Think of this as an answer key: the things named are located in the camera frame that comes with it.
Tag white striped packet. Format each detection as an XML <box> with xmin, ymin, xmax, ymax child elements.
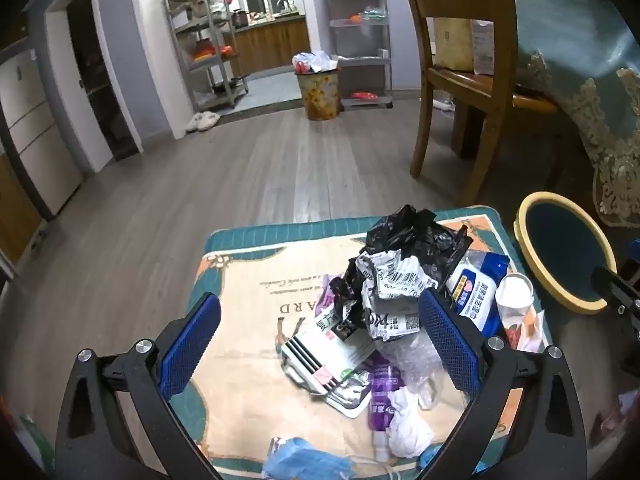
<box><xmin>280</xmin><ymin>305</ymin><xmax>378</xmax><ymax>396</ymax></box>

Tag purple tube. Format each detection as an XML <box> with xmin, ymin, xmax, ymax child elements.
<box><xmin>367</xmin><ymin>355</ymin><xmax>403</xmax><ymax>461</ymax></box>

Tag wooden chair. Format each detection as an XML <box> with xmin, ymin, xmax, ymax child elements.
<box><xmin>396</xmin><ymin>0</ymin><xmax>563</xmax><ymax>203</ymax></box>

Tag clear plastic wrap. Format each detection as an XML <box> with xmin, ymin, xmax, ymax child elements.
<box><xmin>385</xmin><ymin>330</ymin><xmax>446</xmax><ymax>411</ymax></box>

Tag small purple wrapper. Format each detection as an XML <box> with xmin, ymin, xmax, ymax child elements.
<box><xmin>320</xmin><ymin>274</ymin><xmax>347</xmax><ymax>312</ymax></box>

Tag black plastic bag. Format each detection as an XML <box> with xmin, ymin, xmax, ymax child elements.
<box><xmin>330</xmin><ymin>204</ymin><xmax>473</xmax><ymax>313</ymax></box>

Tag white paper cup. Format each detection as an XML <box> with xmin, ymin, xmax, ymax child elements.
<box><xmin>495</xmin><ymin>273</ymin><xmax>535</xmax><ymax>321</ymax></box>

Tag teal bin with yellow rim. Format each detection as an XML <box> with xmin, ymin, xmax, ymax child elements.
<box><xmin>514</xmin><ymin>191</ymin><xmax>618</xmax><ymax>315</ymax></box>

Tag crumpled printed paper wrapper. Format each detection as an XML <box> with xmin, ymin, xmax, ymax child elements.
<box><xmin>356</xmin><ymin>252</ymin><xmax>441</xmax><ymax>343</ymax></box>

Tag teal lace-trimmed tablecloth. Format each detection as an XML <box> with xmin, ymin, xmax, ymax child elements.
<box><xmin>510</xmin><ymin>0</ymin><xmax>640</xmax><ymax>231</ymax></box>

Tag white tissue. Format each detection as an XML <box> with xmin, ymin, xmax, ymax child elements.
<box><xmin>387</xmin><ymin>387</ymin><xmax>435</xmax><ymax>458</ymax></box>

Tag beige bag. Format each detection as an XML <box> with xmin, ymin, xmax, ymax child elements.
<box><xmin>430</xmin><ymin>0</ymin><xmax>476</xmax><ymax>71</ymax></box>

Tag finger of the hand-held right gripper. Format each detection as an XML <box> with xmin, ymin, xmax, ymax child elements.
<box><xmin>590</xmin><ymin>265</ymin><xmax>640</xmax><ymax>342</ymax></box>

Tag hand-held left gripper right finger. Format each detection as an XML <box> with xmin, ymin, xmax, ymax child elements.
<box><xmin>417</xmin><ymin>287</ymin><xmax>588</xmax><ymax>480</ymax></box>

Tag wooden kitchen counter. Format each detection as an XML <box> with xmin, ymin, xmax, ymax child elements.
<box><xmin>225</xmin><ymin>15</ymin><xmax>312</xmax><ymax>76</ymax></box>

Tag metal shelf rack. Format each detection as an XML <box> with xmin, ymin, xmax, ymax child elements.
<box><xmin>164</xmin><ymin>0</ymin><xmax>250</xmax><ymax>113</ymax></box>

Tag floral waste bin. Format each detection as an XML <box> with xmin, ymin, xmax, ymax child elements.
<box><xmin>292</xmin><ymin>51</ymin><xmax>344</xmax><ymax>122</ymax></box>

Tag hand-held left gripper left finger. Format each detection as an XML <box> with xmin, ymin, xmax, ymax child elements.
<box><xmin>54</xmin><ymin>291</ymin><xmax>223</xmax><ymax>480</ymax></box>

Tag white cabinet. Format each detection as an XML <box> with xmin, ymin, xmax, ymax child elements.
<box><xmin>0</xmin><ymin>50</ymin><xmax>83</xmax><ymax>221</ymax></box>

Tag printed floor mat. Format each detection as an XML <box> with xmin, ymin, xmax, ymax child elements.
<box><xmin>185</xmin><ymin>205</ymin><xmax>556</xmax><ymax>480</ymax></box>

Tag orange and white wrapper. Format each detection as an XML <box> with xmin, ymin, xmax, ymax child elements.
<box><xmin>505</xmin><ymin>310</ymin><xmax>551</xmax><ymax>356</ymax></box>

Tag blue face mask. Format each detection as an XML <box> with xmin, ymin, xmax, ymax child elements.
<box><xmin>261</xmin><ymin>436</ymin><xmax>356</xmax><ymax>480</ymax></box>

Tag grey plastic shelf rack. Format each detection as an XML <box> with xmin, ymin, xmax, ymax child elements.
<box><xmin>322</xmin><ymin>0</ymin><xmax>393</xmax><ymax>110</ymax></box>

